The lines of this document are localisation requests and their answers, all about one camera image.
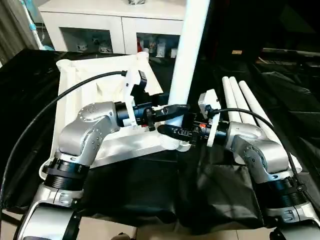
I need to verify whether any white plastic table top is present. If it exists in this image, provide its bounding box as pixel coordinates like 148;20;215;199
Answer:
38;52;187;182

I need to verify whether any white plastic table leg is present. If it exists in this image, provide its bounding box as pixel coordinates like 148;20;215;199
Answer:
238;79;304;174
162;0;211;152
221;75;242;124
228;76;263;126

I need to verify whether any black plastic mat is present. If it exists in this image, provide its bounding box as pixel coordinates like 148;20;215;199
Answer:
0;49;320;236

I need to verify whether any white cabinet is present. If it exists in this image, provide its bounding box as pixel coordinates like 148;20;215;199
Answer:
37;0;187;59

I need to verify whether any grey curtain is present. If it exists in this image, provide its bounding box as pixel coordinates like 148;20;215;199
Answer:
0;0;39;67

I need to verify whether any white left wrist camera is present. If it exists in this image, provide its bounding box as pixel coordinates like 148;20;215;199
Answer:
121;68;150;129

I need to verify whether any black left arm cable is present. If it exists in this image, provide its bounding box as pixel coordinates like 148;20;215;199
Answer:
0;69;127;212

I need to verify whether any black metal rail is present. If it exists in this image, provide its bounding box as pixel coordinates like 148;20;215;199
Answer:
259;47;320;57

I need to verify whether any teal white mop handle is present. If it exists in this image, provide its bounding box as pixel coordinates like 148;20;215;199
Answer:
20;0;54;52

